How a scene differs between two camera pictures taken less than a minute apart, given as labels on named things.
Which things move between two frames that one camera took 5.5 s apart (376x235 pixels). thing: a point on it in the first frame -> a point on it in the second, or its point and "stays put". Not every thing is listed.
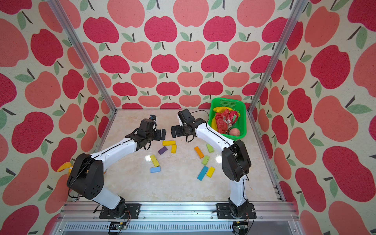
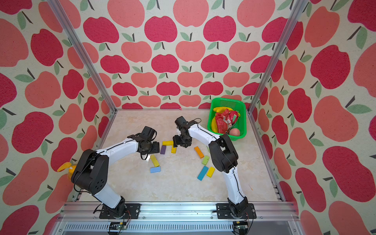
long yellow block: x=169 y=143 stays put
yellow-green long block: x=154 y=160 stays put
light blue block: x=155 y=170 stays put
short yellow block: x=174 y=149 stays put
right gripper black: x=178 y=128 -> x=176 y=142
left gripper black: x=159 y=137 -> x=156 y=150
